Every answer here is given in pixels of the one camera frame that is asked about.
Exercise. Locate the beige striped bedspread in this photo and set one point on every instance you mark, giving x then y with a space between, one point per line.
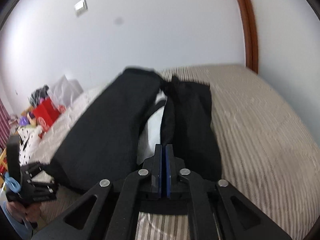
250 130

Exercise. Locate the black and white bag contents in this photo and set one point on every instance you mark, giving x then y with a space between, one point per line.
38 95

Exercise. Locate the black and white patterned cloth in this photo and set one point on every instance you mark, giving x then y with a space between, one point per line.
31 140

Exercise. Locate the brown wooden door frame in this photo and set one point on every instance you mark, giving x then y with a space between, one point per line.
250 30

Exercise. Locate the red gift bag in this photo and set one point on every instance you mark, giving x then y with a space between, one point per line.
45 115

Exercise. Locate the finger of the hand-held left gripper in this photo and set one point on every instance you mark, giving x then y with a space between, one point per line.
36 170
42 191

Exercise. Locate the red striped curtain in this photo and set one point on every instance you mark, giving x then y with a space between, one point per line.
4 122

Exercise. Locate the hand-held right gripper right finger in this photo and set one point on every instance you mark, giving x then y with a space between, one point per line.
167 172

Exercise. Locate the yellow and orange toy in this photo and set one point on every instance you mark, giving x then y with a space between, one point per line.
2 162

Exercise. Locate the white wall switch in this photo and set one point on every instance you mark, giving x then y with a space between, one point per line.
81 7

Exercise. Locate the purple toy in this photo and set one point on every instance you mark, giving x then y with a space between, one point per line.
23 121

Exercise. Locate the white plastic bag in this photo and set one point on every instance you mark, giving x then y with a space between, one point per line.
65 87

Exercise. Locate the white garment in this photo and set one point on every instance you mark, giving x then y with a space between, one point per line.
155 130

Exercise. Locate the person's left forearm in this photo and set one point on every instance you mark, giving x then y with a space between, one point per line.
11 223

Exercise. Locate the black garment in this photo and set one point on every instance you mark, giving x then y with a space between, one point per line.
105 130

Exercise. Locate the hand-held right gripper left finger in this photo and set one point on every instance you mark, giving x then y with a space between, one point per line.
160 172

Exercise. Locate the person's left hand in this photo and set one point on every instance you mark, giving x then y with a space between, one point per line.
28 213

